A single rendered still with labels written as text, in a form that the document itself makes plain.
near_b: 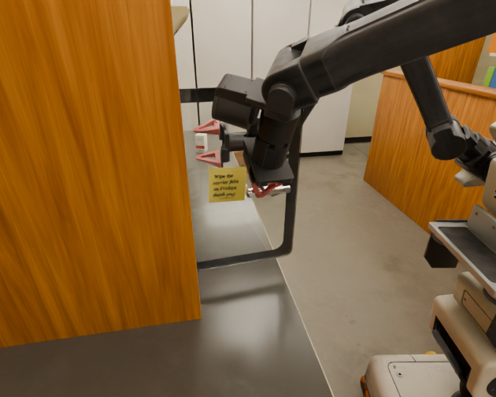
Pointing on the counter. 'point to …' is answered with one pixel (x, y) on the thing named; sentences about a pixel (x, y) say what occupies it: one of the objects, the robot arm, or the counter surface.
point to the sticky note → (227, 183)
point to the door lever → (270, 191)
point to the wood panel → (83, 172)
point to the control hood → (179, 15)
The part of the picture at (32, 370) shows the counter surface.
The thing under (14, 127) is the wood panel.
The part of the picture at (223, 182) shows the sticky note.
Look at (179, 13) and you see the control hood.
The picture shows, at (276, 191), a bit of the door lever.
